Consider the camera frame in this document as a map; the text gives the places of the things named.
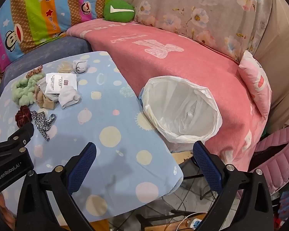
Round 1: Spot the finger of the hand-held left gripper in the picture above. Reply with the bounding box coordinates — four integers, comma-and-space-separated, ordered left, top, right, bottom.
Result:
0, 122, 35, 164

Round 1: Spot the grey-blue face mask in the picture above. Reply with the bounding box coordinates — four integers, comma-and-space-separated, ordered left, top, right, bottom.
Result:
58, 88, 81, 109

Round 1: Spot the green fuzzy scrunchie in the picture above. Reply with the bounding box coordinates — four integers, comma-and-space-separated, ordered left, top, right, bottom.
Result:
12, 73, 47, 105

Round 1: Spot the green check mark cushion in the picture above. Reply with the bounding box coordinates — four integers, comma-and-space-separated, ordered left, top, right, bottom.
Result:
103, 0, 135, 23

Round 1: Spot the pink and white pillow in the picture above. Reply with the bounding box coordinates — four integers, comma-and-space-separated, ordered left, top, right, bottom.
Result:
238, 50, 272, 120

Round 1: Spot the white balled face mask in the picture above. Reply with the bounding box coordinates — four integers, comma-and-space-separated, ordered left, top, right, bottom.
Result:
73, 59, 88, 74

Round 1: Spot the blue-grey sofa cushion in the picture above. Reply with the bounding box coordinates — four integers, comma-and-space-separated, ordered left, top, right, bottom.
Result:
0, 36, 92, 95

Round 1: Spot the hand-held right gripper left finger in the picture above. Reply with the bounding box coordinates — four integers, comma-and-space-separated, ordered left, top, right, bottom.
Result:
17, 142, 97, 231

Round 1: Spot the beige curtain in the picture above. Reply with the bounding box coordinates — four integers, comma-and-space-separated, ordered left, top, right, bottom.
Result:
254, 0, 289, 127

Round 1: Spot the bin with white plastic liner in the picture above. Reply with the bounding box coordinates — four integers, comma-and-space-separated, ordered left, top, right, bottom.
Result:
138, 76, 223, 152

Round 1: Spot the blue dotted cloth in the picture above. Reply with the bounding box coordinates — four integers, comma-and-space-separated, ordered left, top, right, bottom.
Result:
0, 50, 185, 222

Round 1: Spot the pink padded jacket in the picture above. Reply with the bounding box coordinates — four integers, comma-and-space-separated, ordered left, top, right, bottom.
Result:
252, 125, 289, 196

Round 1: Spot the white power strip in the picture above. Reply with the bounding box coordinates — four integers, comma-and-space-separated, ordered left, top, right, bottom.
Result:
185, 218, 203, 229

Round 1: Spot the sheer beige hair net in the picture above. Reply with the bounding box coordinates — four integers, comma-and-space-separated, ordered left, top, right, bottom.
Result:
57, 61, 74, 73

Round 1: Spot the leopard print hair band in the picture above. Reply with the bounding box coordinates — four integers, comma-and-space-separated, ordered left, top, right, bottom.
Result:
30, 110, 57, 142

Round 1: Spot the white paper packet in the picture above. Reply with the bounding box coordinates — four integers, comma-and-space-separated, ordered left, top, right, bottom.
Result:
45, 73, 78, 94

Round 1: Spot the black metal table frame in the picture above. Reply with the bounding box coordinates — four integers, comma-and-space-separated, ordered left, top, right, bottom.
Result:
135, 159, 232, 231

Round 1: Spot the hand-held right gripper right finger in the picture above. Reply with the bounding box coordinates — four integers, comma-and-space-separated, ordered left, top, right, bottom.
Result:
193, 141, 274, 231

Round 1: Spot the brown and pink hair tie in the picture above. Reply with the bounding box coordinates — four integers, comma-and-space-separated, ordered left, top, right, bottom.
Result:
25, 65, 45, 79

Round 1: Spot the grey floral sheet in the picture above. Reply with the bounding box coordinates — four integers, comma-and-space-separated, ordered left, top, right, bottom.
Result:
112, 0, 274, 63

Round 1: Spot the striped cartoon monkey quilt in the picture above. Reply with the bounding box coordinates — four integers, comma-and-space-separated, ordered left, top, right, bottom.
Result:
0, 0, 116, 103

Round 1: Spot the beige knotted stocking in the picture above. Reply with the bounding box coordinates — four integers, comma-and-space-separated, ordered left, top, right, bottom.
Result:
34, 83, 56, 109

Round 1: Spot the dark red scrunchie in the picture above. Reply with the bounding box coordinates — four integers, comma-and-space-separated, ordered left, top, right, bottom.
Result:
15, 105, 33, 128

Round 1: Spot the pink blanket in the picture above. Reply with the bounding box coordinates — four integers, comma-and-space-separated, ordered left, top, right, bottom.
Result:
66, 19, 268, 172

